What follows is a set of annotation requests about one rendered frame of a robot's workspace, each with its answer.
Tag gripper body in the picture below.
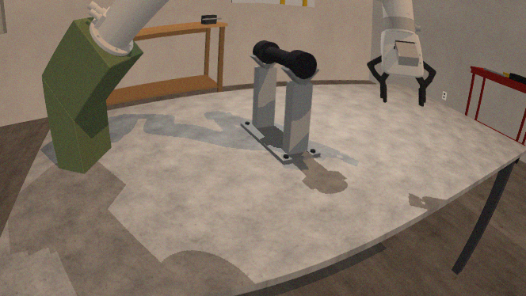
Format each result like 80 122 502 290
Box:
381 28 424 78

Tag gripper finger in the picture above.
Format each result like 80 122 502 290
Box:
367 56 389 103
416 61 436 107

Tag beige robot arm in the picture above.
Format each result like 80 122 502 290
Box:
87 0 421 66

